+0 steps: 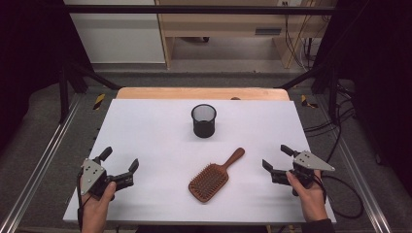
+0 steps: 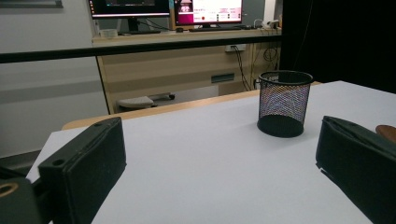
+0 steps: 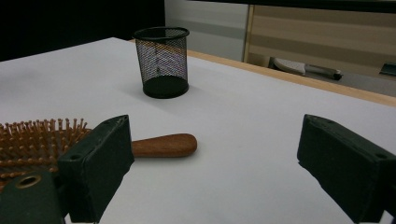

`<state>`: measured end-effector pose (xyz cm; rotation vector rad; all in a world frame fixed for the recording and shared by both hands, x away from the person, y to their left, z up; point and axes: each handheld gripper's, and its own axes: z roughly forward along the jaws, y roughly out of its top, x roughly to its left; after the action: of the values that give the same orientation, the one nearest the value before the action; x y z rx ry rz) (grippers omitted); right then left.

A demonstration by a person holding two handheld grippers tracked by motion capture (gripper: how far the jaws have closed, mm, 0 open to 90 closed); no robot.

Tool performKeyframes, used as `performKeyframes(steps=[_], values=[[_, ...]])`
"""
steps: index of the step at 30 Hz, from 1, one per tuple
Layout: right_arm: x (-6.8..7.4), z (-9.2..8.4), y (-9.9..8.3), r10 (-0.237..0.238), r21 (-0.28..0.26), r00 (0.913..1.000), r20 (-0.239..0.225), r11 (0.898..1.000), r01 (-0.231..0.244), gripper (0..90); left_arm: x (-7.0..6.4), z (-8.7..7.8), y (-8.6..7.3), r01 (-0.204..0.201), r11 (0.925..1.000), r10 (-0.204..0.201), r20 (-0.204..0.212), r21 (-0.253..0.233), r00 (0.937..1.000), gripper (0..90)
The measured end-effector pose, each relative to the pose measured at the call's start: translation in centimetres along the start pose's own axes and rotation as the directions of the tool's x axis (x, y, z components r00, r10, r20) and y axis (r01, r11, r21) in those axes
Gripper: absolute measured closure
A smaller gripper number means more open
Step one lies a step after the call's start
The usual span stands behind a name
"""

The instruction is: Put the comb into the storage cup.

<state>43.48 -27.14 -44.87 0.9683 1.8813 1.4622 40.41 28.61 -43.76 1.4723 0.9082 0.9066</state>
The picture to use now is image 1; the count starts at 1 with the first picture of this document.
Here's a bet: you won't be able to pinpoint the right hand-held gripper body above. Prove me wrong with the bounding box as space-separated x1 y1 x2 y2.
270 150 336 197

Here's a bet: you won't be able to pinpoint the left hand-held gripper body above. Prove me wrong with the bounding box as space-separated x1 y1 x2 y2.
79 155 135 199

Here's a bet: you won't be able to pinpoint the brown wooden hairbrush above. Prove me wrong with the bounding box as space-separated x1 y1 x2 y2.
188 147 246 204

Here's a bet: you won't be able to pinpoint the black mesh pen cup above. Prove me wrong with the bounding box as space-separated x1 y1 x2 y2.
190 103 218 139

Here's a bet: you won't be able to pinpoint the person's left hand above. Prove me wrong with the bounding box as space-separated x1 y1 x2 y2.
81 181 118 228

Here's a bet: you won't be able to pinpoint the person's right hand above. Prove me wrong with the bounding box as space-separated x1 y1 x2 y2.
286 169 328 223

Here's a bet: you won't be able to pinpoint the white board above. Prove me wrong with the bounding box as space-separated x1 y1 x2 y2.
62 98 337 226

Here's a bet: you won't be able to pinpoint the yellow black tape mark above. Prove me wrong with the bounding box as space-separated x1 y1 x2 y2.
299 93 320 110
92 92 107 112

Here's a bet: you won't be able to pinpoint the black metal stand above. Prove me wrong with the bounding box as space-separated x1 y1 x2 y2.
274 62 342 124
57 60 122 124

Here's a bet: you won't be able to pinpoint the light wooden table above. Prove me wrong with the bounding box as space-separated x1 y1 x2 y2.
116 86 291 102

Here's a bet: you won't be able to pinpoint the white cabinet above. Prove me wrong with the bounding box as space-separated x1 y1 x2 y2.
63 0 166 65

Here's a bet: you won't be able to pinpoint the black curtain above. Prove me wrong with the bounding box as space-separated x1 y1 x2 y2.
313 0 412 189
0 0 95 153

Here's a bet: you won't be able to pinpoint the wooden desk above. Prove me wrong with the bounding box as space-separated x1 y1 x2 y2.
154 0 338 70

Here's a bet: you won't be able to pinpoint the black horizontal bar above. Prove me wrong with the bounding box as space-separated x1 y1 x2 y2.
63 4 338 16

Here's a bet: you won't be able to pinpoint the left hand-held gripper cable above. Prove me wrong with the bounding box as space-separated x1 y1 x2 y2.
76 170 93 231

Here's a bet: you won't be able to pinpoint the hand-held gripper cable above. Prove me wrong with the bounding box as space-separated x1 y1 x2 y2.
312 174 364 220
76 170 93 231

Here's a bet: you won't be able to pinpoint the black floor cables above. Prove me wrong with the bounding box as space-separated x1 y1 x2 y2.
303 81 358 164

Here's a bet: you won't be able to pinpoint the aluminium floor rail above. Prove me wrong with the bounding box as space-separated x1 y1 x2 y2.
314 96 394 233
0 93 83 233

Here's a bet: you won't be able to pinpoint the right hand-held gripper cable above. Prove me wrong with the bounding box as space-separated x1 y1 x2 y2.
312 174 364 220

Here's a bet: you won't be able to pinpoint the hanging desk cables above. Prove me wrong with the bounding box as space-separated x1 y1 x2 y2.
282 0 328 71

